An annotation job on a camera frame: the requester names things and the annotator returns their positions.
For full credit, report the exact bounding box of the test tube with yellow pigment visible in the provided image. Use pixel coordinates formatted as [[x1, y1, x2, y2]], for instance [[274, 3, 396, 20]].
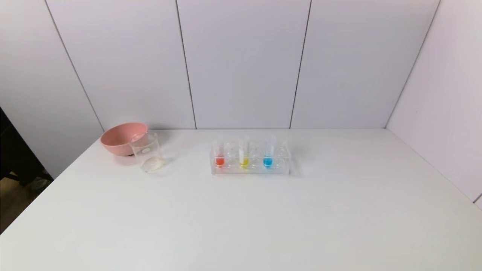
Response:
[[239, 135, 250, 169]]

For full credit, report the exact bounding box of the clear glass beaker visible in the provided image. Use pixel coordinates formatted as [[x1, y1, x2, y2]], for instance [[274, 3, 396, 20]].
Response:
[[129, 132, 165, 173]]

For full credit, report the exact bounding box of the clear graduated plastic test tube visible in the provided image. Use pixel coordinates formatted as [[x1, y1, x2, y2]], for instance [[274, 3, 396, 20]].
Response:
[[215, 140, 226, 167]]

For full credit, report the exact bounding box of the clear acrylic test tube rack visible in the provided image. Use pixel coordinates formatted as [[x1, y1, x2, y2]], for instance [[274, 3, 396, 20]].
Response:
[[210, 140, 292, 176]]

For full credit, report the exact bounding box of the dark furniture beside table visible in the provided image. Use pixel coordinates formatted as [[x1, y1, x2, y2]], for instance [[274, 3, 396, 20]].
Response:
[[0, 107, 53, 186]]

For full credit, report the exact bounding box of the pink plastic bowl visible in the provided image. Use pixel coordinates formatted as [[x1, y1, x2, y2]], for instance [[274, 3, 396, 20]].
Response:
[[100, 122, 148, 156]]

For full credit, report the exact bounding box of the test tube with blue pigment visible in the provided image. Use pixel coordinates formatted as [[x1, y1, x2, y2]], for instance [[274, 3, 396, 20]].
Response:
[[263, 135, 276, 169]]

